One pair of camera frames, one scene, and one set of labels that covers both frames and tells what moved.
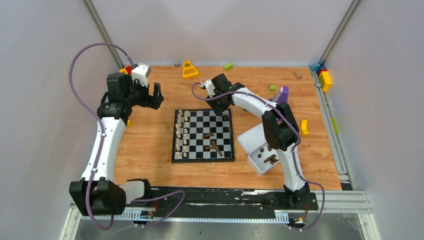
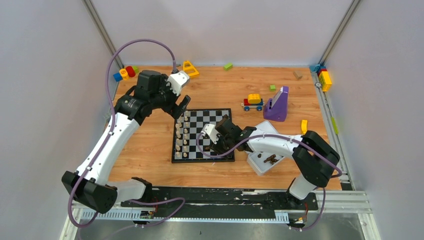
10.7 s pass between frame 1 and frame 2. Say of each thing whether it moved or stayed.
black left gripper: moved
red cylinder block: stayed
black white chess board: stayed
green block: stayed
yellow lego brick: stayed
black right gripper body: moved
